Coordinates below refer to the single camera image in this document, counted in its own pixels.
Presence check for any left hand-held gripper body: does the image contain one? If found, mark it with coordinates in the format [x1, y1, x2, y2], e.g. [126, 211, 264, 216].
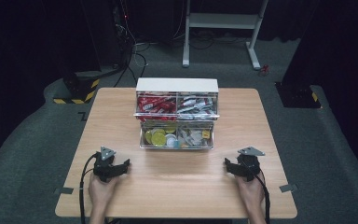
[92, 146, 120, 183]

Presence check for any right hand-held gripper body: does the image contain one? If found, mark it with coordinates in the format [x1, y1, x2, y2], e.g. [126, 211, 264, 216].
[237, 146, 266, 182]

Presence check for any pile of red sachets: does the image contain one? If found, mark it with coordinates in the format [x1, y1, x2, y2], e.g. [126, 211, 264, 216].
[136, 94, 177, 122]

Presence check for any clear organizer box white lid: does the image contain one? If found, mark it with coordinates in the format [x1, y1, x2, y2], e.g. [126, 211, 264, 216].
[133, 77, 221, 151]

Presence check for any person's left hand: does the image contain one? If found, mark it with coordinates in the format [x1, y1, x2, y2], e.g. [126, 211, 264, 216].
[88, 172, 119, 209]

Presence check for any person's right hand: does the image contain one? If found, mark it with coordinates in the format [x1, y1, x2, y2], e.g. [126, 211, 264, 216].
[234, 171, 266, 210]

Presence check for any large yellow round capsule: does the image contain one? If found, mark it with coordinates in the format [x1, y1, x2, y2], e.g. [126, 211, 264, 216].
[150, 132, 168, 147]

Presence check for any grey tape piece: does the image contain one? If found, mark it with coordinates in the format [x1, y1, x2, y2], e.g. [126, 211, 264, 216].
[278, 183, 299, 193]
[53, 187, 75, 196]

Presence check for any heap of grey packets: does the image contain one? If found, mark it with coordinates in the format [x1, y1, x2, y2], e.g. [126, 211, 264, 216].
[177, 128, 203, 147]

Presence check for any white round capsule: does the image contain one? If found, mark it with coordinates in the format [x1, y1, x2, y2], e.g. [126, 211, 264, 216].
[165, 133, 178, 147]

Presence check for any pile of silver sachets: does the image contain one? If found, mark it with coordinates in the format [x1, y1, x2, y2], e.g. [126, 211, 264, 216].
[176, 95, 215, 119]

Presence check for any black base yellow striped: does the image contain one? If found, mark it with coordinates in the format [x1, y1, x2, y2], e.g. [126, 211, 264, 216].
[52, 70, 102, 105]

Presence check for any small red floor object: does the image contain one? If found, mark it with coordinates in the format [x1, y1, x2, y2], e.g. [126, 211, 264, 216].
[258, 63, 270, 77]

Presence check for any dark equipment rack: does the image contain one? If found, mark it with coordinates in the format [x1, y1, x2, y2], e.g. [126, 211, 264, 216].
[111, 0, 132, 67]

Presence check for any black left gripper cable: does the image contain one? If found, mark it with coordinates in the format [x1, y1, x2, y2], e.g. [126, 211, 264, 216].
[78, 152, 102, 224]

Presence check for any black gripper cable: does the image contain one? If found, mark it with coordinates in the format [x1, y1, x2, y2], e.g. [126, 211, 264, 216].
[78, 152, 102, 224]
[251, 169, 271, 224]

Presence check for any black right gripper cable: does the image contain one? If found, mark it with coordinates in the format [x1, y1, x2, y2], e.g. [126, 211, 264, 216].
[251, 169, 271, 224]

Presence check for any flat black base plate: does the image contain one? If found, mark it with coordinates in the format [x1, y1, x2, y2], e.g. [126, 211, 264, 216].
[274, 81, 322, 109]

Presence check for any bundle of floor cables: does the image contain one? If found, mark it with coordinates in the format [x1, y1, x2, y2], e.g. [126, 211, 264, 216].
[113, 22, 151, 89]

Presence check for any white metal stand frame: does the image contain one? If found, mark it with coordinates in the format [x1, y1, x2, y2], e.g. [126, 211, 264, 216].
[182, 0, 269, 71]

